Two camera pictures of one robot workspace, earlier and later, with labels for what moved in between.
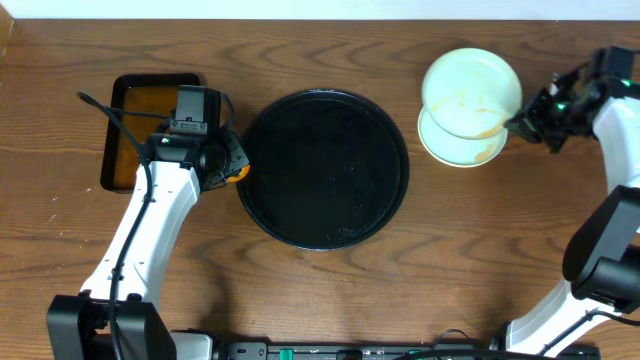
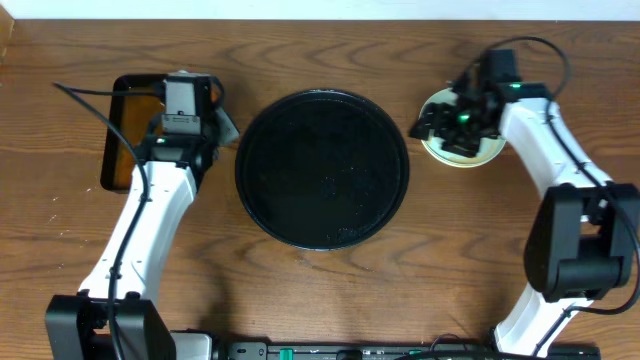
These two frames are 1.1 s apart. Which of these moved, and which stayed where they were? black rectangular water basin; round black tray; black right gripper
Moved: black right gripper
Stayed: black rectangular water basin; round black tray
